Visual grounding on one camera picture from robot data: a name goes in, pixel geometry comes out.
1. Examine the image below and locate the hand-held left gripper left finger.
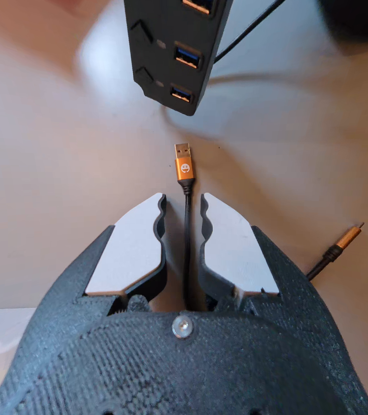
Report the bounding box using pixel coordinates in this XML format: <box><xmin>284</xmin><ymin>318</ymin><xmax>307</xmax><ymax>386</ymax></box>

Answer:
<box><xmin>84</xmin><ymin>193</ymin><xmax>168</xmax><ymax>308</ymax></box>

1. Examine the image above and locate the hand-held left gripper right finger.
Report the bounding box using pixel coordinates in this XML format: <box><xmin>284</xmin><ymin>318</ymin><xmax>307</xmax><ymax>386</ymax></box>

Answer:
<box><xmin>199</xmin><ymin>193</ymin><xmax>281</xmax><ymax>310</ymax></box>

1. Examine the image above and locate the black braided gold-plug cable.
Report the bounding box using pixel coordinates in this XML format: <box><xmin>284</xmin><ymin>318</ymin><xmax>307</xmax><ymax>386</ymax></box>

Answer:
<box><xmin>174</xmin><ymin>142</ymin><xmax>365</xmax><ymax>312</ymax></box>

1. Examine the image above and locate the black USB hub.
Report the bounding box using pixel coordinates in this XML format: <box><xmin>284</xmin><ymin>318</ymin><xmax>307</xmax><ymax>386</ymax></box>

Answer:
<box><xmin>123</xmin><ymin>0</ymin><xmax>235</xmax><ymax>117</ymax></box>

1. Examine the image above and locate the thick black hub cable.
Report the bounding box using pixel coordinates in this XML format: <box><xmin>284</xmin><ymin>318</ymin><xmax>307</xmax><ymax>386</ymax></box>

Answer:
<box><xmin>214</xmin><ymin>0</ymin><xmax>287</xmax><ymax>64</ymax></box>

